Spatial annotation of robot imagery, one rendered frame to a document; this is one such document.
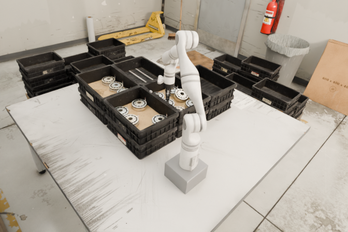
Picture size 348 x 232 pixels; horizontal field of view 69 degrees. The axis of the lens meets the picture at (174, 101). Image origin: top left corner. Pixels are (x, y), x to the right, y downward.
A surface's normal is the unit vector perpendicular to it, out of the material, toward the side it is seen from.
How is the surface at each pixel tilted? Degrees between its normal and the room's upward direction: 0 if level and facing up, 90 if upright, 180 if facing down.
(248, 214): 0
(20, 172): 0
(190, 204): 0
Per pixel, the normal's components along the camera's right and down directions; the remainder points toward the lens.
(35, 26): 0.69, 0.44
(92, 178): 0.07, -0.83
